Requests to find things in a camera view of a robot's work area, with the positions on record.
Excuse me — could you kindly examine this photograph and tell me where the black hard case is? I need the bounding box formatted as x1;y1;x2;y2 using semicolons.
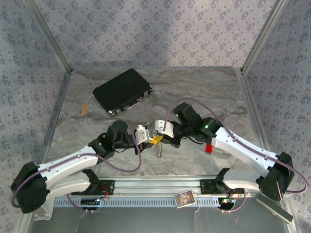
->
92;68;153;117

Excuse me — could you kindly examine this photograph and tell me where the colourful playing card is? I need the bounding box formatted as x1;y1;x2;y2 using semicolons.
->
173;190;197;209

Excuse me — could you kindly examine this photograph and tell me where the left black controller board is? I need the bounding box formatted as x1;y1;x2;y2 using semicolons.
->
81;198;101;207

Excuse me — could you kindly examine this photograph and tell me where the black controller board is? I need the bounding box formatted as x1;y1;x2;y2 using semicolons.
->
81;198;101;207
218;198;237;206

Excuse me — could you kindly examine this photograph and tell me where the right black controller board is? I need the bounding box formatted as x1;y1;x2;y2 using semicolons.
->
218;198;237;206

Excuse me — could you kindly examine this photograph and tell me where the grey metal bar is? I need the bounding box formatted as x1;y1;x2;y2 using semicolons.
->
252;194;294;224

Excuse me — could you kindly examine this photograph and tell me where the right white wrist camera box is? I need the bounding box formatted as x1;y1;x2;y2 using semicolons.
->
155;118;175;138

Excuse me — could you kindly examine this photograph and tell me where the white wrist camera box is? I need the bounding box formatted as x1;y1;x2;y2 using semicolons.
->
135;124;151;144
155;118;175;138

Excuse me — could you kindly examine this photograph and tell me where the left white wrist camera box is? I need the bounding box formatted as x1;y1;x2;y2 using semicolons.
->
135;124;151;144

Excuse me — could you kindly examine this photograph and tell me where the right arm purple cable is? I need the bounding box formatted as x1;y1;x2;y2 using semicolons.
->
165;98;309;214

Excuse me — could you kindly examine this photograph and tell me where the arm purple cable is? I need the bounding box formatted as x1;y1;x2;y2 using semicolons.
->
12;128;143;216
165;98;309;214

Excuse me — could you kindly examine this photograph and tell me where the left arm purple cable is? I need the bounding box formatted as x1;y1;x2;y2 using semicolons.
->
12;128;143;216

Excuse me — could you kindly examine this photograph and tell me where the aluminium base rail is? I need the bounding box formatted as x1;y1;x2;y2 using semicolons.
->
48;176;292;198

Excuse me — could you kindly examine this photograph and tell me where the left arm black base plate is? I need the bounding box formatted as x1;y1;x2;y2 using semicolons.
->
82;180;115;196

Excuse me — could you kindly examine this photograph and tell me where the grey slotted cable duct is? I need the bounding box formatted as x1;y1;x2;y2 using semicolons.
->
52;196;222;208

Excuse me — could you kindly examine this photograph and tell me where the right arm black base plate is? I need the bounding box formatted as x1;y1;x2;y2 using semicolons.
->
200;179;245;195

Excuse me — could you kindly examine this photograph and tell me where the aluminium table side rail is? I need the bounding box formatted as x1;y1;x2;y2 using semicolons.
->
234;67;276;177
30;70;73;180

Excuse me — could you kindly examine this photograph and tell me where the grey plastic bracket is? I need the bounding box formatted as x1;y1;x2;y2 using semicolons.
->
34;202;53;221

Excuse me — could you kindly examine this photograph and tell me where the aluminium frame post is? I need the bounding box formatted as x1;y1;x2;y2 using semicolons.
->
24;0;74;73
240;0;289;75

